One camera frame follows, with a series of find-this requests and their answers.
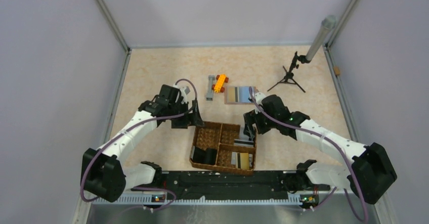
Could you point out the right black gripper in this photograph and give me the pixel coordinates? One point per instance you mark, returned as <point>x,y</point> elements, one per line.
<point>250,118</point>

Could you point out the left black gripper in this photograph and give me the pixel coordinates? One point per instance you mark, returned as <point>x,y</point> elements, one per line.
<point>187,121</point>

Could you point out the brown leather card holder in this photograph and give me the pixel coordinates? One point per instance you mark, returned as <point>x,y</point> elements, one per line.
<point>237,95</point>

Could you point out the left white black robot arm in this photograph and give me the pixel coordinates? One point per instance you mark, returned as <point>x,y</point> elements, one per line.
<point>103,174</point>

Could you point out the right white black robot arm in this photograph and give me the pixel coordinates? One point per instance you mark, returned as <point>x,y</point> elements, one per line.
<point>364,169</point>

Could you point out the grey card in basket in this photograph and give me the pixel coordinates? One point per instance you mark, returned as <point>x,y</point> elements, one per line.
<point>243,136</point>

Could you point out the gold striped card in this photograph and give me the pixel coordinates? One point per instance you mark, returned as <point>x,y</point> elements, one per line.
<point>241,160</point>

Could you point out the grey toy brick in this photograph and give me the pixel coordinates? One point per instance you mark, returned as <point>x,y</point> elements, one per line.
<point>210,92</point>

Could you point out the brown woven divided basket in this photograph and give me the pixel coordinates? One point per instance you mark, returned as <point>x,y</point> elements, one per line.
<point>221,136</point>

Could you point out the black box in basket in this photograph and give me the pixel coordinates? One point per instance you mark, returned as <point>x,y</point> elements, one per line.
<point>201,156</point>

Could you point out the yellow toy brick car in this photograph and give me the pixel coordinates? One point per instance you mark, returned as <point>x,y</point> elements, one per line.
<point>218,87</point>

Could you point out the black mini tripod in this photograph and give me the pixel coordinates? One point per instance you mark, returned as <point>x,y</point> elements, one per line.
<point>288,78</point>

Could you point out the grey metal pole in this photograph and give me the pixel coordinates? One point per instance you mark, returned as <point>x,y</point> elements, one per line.
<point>327,25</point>

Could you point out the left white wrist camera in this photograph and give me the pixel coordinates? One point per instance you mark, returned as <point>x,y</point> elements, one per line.
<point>184,91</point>

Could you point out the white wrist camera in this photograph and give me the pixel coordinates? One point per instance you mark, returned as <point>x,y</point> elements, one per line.
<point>257,100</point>
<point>184,91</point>

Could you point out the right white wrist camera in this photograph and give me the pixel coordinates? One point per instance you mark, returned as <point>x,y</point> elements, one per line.
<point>257,100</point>

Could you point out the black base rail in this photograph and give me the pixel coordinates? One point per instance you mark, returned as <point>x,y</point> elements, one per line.
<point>221,186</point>

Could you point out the small brown wall object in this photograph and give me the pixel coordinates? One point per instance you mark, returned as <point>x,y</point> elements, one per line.
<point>336,71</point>

